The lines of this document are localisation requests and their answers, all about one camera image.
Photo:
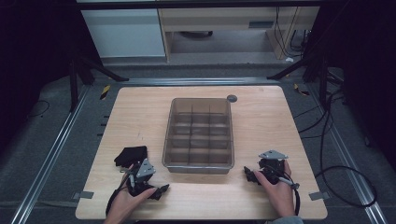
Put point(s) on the translucent grey compartment box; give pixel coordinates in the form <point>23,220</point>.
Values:
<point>199,137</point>

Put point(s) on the yellow black tape strip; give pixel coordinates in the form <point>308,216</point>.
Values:
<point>105,92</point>
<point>300,90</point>

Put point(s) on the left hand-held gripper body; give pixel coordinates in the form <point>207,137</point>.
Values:
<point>144,170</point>

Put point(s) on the grey round table grommet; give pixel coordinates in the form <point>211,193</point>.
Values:
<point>232,98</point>

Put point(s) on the black cloth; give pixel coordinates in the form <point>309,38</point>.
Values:
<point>130,155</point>

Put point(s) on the black metal stand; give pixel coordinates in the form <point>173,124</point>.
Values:
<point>323,81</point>
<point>74,84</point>

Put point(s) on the person's right hand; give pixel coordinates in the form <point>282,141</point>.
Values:
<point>280,196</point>

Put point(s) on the white cabinet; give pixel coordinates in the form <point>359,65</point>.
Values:
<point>124,34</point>

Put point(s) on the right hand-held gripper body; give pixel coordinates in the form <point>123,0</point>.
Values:
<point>274,165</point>

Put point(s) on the aluminium floor rail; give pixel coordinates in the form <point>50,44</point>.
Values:
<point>49,158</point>
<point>348,158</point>
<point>199,81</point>

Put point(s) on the person's left hand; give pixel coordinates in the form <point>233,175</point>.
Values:
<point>124,203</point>

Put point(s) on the grey tape piece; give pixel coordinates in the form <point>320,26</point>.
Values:
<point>319,196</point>
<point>83,195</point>

